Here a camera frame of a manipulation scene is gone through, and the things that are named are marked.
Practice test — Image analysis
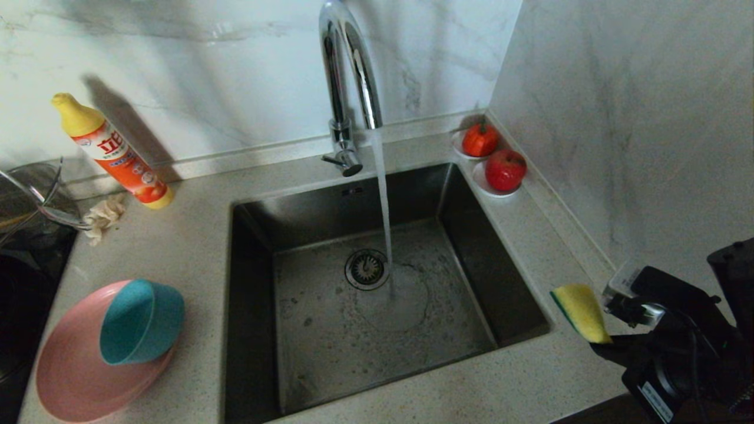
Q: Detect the yellow green sponge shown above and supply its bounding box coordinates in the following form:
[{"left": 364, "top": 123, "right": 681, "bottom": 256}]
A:
[{"left": 551, "top": 284, "right": 613, "bottom": 345}]

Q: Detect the teal bowl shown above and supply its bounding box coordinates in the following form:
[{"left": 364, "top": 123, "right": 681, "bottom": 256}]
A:
[{"left": 99, "top": 279, "right": 186, "bottom": 365}]

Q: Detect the orange dish soap bottle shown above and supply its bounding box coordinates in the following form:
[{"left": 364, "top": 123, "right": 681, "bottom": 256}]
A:
[{"left": 51, "top": 92, "right": 175, "bottom": 210}]

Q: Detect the pink plate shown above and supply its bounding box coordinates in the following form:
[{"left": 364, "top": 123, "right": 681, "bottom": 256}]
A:
[{"left": 35, "top": 280, "right": 177, "bottom": 423}]

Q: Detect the metal spoon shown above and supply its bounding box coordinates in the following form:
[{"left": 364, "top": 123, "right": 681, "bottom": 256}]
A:
[{"left": 0, "top": 168, "right": 92, "bottom": 231}]

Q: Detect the round sink drain strainer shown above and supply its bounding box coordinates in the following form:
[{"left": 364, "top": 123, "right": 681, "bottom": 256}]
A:
[{"left": 345, "top": 249, "right": 391, "bottom": 292}]

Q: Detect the stainless steel sink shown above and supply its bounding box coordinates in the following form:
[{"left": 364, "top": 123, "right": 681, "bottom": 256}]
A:
[{"left": 223, "top": 162, "right": 551, "bottom": 424}]

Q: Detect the red apple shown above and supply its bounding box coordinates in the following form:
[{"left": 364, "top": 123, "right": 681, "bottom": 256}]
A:
[{"left": 485, "top": 149, "right": 528, "bottom": 193}]

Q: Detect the small white dish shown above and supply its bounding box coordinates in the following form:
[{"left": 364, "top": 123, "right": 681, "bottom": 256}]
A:
[
  {"left": 472, "top": 160, "right": 524, "bottom": 198},
  {"left": 451, "top": 130, "right": 501, "bottom": 161}
]

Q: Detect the red tomato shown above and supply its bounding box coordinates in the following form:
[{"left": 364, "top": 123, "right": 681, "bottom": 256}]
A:
[{"left": 462, "top": 118, "right": 500, "bottom": 157}]

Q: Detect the chrome gooseneck faucet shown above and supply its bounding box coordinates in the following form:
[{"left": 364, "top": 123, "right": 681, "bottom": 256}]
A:
[{"left": 318, "top": 0, "right": 383, "bottom": 177}]

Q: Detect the crumpled white cloth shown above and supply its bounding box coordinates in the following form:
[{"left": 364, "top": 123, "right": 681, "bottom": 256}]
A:
[{"left": 82, "top": 194, "right": 127, "bottom": 247}]

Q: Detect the black stovetop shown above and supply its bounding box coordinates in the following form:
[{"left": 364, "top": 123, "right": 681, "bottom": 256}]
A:
[{"left": 0, "top": 236, "right": 80, "bottom": 424}]

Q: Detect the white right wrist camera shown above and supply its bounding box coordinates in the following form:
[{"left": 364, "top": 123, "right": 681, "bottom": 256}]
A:
[{"left": 602, "top": 262, "right": 722, "bottom": 330}]

